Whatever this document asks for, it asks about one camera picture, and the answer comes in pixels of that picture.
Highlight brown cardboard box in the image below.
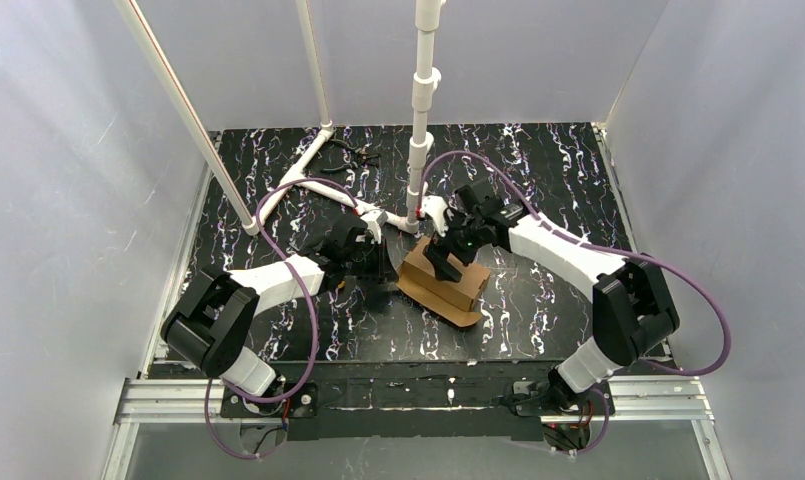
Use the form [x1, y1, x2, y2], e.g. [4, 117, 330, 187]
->
[397, 236, 491, 329]

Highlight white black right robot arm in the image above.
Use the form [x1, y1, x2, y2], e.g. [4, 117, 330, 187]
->
[416, 181, 680, 402]

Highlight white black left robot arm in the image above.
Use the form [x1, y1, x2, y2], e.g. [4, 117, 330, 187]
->
[160, 210, 398, 404]

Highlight black pliers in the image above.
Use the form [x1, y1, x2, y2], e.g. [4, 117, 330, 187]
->
[319, 138, 382, 174]

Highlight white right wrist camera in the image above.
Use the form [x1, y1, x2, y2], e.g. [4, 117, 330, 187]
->
[416, 195, 449, 237]

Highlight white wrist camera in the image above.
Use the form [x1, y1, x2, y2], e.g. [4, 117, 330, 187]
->
[416, 195, 449, 237]
[356, 208, 388, 244]

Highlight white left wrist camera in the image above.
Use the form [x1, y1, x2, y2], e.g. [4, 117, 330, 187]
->
[356, 208, 388, 244]

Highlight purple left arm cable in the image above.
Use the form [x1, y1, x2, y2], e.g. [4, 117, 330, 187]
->
[203, 177, 370, 461]

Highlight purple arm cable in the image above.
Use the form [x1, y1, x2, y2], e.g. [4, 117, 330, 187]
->
[203, 177, 370, 461]
[417, 150, 733, 456]

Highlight white PVC pipe frame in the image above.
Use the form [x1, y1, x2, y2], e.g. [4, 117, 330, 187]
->
[114, 1, 445, 236]

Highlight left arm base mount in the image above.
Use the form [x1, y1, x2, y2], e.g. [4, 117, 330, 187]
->
[219, 378, 320, 420]

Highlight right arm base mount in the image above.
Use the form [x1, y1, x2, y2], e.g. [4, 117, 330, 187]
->
[496, 376, 615, 418]

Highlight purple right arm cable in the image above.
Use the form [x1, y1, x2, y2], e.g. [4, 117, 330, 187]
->
[417, 150, 733, 456]

